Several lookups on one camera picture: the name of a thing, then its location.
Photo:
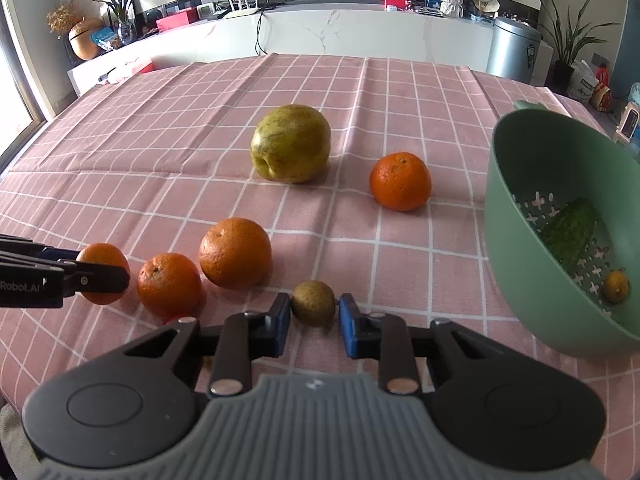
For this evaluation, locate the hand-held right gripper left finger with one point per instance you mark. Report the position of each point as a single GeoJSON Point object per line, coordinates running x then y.
{"type": "Point", "coordinates": [281, 327]}

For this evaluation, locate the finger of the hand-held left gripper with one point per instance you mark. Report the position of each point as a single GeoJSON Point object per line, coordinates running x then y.
{"type": "Point", "coordinates": [102, 280]}
{"type": "Point", "coordinates": [57, 252]}

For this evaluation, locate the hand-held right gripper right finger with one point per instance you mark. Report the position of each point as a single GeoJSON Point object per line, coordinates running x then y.
{"type": "Point", "coordinates": [350, 330]}

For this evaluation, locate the small orange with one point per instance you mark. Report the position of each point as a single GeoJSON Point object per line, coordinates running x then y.
{"type": "Point", "coordinates": [400, 181]}
{"type": "Point", "coordinates": [102, 257]}
{"type": "Point", "coordinates": [170, 285]}

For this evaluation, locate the brown kiwi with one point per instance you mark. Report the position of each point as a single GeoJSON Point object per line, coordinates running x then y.
{"type": "Point", "coordinates": [313, 304]}

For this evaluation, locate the green colander bowl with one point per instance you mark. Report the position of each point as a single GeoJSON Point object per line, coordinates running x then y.
{"type": "Point", "coordinates": [520, 280]}

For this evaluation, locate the large orange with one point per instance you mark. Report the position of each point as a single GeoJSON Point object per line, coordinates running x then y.
{"type": "Point", "coordinates": [235, 252]}

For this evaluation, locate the pink checked tablecloth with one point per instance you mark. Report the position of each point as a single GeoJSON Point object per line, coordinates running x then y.
{"type": "Point", "coordinates": [150, 160]}

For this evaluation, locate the yellow-green pear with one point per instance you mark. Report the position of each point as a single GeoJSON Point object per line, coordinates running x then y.
{"type": "Point", "coordinates": [291, 142]}

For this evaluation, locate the brown gourd vase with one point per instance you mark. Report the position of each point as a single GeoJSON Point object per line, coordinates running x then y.
{"type": "Point", "coordinates": [85, 39]}

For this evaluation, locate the blue snack packet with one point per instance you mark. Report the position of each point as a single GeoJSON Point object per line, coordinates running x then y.
{"type": "Point", "coordinates": [103, 37]}

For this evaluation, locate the dried flower bunch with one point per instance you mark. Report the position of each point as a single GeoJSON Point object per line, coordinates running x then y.
{"type": "Point", "coordinates": [62, 16]}

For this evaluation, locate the green cucumber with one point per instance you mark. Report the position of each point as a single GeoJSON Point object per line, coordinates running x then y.
{"type": "Point", "coordinates": [570, 232]}

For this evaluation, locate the potted orchid plant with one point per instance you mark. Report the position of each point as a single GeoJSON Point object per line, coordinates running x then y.
{"type": "Point", "coordinates": [122, 10]}

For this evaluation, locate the flat red box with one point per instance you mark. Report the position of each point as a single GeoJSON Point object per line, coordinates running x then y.
{"type": "Point", "coordinates": [176, 21]}

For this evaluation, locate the small yellow-brown fruit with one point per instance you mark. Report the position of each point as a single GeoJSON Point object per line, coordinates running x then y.
{"type": "Point", "coordinates": [616, 286]}

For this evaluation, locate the white marble sideboard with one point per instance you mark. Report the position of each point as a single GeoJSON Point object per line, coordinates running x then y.
{"type": "Point", "coordinates": [350, 30]}

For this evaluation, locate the white router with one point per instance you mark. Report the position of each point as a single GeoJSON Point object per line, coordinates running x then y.
{"type": "Point", "coordinates": [245, 5]}

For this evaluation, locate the steel trash can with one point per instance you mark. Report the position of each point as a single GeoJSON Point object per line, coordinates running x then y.
{"type": "Point", "coordinates": [515, 52]}

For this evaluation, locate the white plastic bag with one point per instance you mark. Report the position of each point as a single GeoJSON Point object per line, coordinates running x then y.
{"type": "Point", "coordinates": [582, 84]}

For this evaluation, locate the white knitted basket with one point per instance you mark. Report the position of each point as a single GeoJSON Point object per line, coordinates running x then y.
{"type": "Point", "coordinates": [451, 2]}

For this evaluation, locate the white phone stand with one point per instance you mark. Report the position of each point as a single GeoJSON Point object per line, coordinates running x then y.
{"type": "Point", "coordinates": [630, 124]}

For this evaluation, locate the tall potted plant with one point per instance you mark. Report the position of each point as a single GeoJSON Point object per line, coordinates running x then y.
{"type": "Point", "coordinates": [570, 42]}

